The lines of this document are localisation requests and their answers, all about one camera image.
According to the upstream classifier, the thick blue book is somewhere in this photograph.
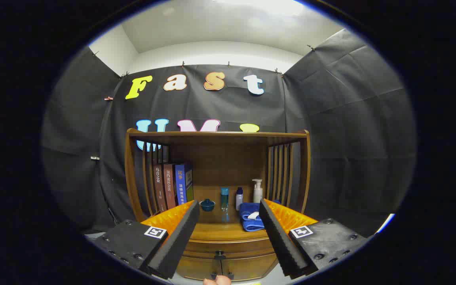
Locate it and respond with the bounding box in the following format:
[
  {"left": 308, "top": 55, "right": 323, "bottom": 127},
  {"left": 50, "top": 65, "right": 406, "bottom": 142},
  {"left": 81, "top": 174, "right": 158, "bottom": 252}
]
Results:
[{"left": 175, "top": 161, "right": 194, "bottom": 205}]

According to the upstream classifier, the wooden drawer with black knob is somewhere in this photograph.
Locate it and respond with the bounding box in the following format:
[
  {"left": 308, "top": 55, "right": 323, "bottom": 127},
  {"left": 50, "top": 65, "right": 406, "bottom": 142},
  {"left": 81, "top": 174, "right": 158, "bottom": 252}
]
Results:
[{"left": 182, "top": 239, "right": 278, "bottom": 260}]

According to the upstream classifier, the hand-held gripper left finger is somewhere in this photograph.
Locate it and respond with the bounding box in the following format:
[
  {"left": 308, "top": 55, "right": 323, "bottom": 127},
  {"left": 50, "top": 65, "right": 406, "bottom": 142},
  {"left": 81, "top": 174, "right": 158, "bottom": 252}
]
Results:
[{"left": 93, "top": 200, "right": 200, "bottom": 279}]

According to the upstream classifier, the folded blue towel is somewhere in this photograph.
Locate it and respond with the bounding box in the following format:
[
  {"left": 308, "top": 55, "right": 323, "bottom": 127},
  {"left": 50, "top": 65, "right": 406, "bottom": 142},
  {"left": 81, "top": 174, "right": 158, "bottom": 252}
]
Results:
[{"left": 239, "top": 200, "right": 282, "bottom": 232}]

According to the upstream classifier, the wooden cabinet door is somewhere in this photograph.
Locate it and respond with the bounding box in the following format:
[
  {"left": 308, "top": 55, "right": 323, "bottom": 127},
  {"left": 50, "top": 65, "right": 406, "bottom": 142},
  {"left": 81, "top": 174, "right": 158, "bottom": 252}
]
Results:
[
  {"left": 177, "top": 255, "right": 222, "bottom": 281},
  {"left": 222, "top": 253, "right": 278, "bottom": 281}
]

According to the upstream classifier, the light brown book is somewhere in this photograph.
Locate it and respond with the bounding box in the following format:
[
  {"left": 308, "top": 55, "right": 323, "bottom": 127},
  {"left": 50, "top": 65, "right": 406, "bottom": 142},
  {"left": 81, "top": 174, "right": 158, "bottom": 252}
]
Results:
[{"left": 163, "top": 163, "right": 178, "bottom": 209}]

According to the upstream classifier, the wooden cabinet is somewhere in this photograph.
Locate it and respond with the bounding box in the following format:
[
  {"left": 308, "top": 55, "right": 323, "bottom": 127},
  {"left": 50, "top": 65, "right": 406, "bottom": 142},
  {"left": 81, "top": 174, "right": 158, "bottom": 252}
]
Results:
[{"left": 124, "top": 128, "right": 311, "bottom": 281}]

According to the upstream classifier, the white pump bottle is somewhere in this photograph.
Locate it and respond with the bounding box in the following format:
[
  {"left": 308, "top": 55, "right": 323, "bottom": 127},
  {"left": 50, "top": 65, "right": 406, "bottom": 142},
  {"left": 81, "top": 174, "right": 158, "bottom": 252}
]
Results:
[{"left": 252, "top": 179, "right": 263, "bottom": 203}]

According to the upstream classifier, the dark brown book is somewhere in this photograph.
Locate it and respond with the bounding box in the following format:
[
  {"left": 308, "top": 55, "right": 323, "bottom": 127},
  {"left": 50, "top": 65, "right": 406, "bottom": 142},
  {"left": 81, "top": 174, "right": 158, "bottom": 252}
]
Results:
[{"left": 152, "top": 165, "right": 168, "bottom": 213}]

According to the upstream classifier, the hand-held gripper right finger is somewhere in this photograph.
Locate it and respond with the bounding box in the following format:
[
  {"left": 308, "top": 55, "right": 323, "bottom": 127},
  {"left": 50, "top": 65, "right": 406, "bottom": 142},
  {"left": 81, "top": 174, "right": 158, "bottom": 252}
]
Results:
[{"left": 259, "top": 199, "right": 371, "bottom": 279}]

